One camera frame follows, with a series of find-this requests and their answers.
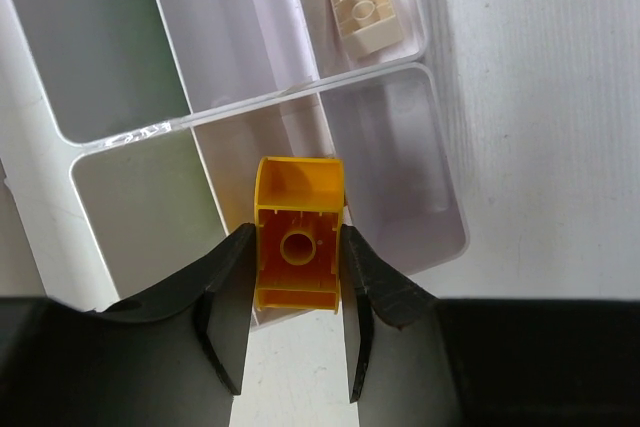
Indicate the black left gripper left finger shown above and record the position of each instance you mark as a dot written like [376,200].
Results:
[171,355]

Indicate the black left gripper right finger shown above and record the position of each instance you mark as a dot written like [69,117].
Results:
[414,359]

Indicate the tan lego brick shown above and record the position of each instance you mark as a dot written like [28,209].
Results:
[366,26]

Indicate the yellow-orange lego brick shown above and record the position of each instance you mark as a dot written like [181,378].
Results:
[298,213]

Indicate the white left compartment container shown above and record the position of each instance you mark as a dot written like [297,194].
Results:
[156,204]

